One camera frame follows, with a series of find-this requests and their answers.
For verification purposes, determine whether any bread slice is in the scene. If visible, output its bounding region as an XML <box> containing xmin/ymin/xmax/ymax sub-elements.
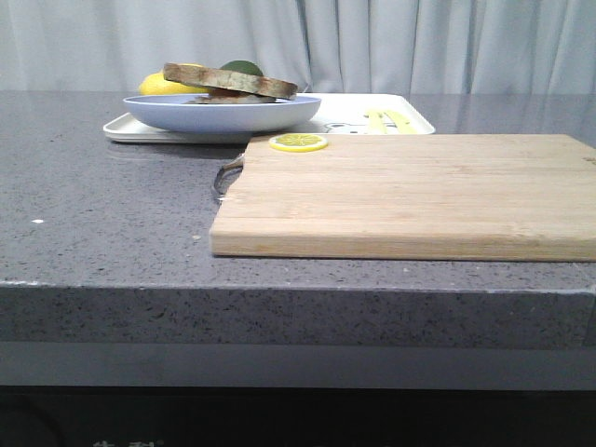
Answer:
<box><xmin>188</xmin><ymin>94</ymin><xmax>277</xmax><ymax>104</ymax></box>
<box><xmin>163</xmin><ymin>63</ymin><xmax>298</xmax><ymax>100</ymax></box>

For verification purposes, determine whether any light blue round plate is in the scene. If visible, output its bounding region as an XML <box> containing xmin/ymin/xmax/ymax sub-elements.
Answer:
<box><xmin>123</xmin><ymin>94</ymin><xmax>321</xmax><ymax>134</ymax></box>

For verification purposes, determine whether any fried egg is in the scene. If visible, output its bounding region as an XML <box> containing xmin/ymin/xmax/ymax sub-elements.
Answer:
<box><xmin>209</xmin><ymin>88</ymin><xmax>243</xmax><ymax>98</ymax></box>

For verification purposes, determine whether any white bear-print tray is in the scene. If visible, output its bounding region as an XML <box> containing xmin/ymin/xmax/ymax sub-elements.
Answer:
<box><xmin>103</xmin><ymin>93</ymin><xmax>435</xmax><ymax>144</ymax></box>

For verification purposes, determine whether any lemon slice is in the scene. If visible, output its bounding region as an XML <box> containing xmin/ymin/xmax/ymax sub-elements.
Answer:
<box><xmin>268</xmin><ymin>133</ymin><xmax>328</xmax><ymax>153</ymax></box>

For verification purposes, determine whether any green lime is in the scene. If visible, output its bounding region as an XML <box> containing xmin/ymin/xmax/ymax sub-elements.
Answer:
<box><xmin>220</xmin><ymin>60</ymin><xmax>264</xmax><ymax>76</ymax></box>

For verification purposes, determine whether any white curtain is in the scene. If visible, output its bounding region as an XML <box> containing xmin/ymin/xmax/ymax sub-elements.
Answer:
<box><xmin>1</xmin><ymin>1</ymin><xmax>595</xmax><ymax>94</ymax></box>

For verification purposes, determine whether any front yellow lemon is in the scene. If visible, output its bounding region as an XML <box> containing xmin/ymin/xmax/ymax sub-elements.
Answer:
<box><xmin>138</xmin><ymin>72</ymin><xmax>209</xmax><ymax>95</ymax></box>

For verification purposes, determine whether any wooden cutting board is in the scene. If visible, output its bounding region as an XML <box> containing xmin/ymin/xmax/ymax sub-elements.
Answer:
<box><xmin>210</xmin><ymin>134</ymin><xmax>595</xmax><ymax>262</ymax></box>

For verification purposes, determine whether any metal cutting board handle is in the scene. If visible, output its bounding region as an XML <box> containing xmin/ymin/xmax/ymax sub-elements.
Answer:
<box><xmin>211</xmin><ymin>154</ymin><xmax>244</xmax><ymax>203</ymax></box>

